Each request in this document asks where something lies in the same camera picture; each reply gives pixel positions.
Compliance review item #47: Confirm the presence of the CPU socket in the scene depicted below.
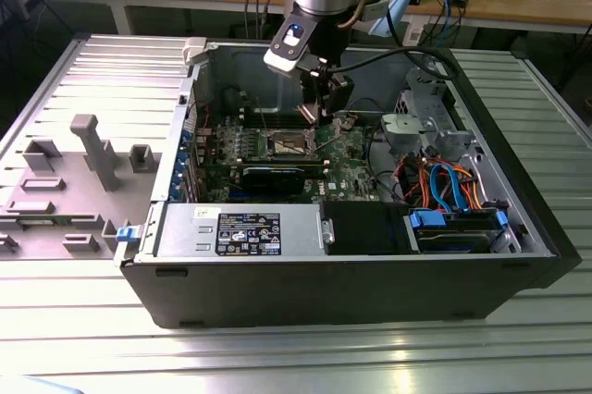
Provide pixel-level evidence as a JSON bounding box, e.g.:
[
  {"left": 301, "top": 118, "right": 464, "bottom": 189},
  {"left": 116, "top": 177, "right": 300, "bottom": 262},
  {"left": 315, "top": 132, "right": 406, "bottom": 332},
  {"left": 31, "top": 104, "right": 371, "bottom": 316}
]
[{"left": 258, "top": 128, "right": 320, "bottom": 157}]

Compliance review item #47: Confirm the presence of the orange data wire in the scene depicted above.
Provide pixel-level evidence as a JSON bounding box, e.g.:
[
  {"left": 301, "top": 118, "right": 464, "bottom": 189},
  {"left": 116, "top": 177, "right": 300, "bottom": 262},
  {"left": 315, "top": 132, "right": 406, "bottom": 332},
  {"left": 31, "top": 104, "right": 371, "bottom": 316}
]
[{"left": 455, "top": 165, "right": 485, "bottom": 213}]

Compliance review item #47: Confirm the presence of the metal socket cover frame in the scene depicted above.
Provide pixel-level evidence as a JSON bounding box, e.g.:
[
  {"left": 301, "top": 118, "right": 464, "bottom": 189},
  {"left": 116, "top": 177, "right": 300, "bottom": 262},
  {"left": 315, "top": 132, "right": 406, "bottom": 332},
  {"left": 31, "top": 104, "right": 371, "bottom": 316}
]
[{"left": 305, "top": 123, "right": 343, "bottom": 154}]

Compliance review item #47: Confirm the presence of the grey parts rack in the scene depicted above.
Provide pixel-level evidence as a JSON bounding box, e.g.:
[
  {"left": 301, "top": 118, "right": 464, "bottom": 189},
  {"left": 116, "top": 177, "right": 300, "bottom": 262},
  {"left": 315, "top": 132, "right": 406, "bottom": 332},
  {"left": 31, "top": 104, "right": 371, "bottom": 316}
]
[{"left": 0, "top": 114, "right": 163, "bottom": 261}]

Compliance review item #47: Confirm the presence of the red orange wire bundle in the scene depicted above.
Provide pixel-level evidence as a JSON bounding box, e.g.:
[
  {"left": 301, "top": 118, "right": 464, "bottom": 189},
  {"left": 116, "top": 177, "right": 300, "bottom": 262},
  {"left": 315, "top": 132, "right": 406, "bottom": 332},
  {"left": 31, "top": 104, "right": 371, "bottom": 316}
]
[{"left": 396, "top": 156, "right": 432, "bottom": 206}]

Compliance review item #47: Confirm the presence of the metal drive cage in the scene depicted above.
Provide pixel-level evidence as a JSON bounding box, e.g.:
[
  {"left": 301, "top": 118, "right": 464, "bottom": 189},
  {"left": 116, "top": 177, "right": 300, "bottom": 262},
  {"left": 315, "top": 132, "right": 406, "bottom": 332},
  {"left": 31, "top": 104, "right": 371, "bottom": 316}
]
[{"left": 392, "top": 65, "right": 477, "bottom": 154}]

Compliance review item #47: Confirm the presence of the black graphics card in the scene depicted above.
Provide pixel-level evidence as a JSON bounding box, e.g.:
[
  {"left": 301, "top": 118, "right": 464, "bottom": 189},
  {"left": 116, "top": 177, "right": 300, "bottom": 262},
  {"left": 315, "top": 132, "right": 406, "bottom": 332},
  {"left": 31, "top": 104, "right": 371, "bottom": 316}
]
[{"left": 240, "top": 163, "right": 307, "bottom": 196}]

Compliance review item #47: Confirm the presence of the black PC case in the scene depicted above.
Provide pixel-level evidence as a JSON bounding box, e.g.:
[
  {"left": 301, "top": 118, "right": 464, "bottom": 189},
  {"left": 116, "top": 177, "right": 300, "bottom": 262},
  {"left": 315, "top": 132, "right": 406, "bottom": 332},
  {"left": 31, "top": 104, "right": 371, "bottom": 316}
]
[{"left": 118, "top": 37, "right": 583, "bottom": 330}]

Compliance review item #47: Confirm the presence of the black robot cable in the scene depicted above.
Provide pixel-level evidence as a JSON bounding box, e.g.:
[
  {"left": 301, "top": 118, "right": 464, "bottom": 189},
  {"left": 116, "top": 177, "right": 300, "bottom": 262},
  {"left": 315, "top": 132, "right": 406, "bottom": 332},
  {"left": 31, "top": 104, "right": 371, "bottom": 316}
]
[{"left": 321, "top": 45, "right": 459, "bottom": 83}]

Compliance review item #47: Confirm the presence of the metal cage bracket plate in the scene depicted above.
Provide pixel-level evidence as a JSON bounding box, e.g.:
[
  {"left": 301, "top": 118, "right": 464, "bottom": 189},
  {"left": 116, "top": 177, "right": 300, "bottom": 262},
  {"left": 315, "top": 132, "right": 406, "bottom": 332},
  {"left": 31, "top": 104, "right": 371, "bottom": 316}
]
[{"left": 379, "top": 112, "right": 438, "bottom": 145}]

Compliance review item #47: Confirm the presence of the green motherboard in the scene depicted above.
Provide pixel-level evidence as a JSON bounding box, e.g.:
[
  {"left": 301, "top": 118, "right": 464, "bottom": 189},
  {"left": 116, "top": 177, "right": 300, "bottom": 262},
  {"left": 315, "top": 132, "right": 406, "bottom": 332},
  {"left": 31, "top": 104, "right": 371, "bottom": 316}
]
[{"left": 193, "top": 111, "right": 394, "bottom": 203}]

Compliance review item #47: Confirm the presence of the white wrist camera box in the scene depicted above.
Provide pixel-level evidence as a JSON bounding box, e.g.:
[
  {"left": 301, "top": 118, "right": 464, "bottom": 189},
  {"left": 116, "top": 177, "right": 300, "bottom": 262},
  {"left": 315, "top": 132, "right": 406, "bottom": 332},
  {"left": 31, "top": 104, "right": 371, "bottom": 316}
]
[{"left": 263, "top": 23, "right": 320, "bottom": 74}]

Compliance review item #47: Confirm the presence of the hard disk in blue carrier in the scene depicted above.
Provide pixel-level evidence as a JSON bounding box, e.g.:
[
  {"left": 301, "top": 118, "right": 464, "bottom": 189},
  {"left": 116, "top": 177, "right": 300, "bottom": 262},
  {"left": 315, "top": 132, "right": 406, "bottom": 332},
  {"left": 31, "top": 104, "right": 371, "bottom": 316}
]
[{"left": 404, "top": 208, "right": 510, "bottom": 255}]

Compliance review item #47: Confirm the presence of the silver CPU plate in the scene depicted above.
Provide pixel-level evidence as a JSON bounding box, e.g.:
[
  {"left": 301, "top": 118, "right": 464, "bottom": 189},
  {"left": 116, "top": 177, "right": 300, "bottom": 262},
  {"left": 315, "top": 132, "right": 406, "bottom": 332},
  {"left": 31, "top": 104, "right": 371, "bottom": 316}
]
[{"left": 295, "top": 103, "right": 320, "bottom": 126}]

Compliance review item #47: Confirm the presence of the blue data wire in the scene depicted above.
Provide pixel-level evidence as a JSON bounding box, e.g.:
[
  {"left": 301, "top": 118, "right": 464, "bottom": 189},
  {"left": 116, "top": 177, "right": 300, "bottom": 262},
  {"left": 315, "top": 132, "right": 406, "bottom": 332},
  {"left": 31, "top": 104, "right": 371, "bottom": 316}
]
[{"left": 428, "top": 163, "right": 466, "bottom": 215}]

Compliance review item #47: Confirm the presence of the black RAM slot bank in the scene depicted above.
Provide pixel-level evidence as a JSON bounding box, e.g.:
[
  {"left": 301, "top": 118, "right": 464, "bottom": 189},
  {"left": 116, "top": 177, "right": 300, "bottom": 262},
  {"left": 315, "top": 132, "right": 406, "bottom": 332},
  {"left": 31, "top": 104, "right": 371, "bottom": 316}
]
[
  {"left": 203, "top": 156, "right": 327, "bottom": 168},
  {"left": 240, "top": 106, "right": 320, "bottom": 129}
]

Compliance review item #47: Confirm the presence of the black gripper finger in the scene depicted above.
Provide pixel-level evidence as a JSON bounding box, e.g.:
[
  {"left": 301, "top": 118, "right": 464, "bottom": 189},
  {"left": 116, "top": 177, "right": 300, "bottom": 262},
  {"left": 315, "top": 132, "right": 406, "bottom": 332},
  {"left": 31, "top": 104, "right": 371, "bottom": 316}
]
[{"left": 315, "top": 70, "right": 333, "bottom": 128}]

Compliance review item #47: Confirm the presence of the grey case latch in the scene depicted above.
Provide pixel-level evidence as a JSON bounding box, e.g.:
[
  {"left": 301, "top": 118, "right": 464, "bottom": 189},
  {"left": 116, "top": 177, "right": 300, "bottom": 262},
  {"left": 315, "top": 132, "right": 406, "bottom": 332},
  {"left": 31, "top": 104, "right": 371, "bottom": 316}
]
[{"left": 181, "top": 36, "right": 209, "bottom": 67}]

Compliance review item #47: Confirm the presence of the silver power supply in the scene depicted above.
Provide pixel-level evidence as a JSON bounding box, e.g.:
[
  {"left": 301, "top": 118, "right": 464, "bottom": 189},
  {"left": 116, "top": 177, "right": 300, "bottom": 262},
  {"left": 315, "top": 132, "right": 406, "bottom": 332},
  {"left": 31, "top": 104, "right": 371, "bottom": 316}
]
[{"left": 154, "top": 203, "right": 325, "bottom": 259}]

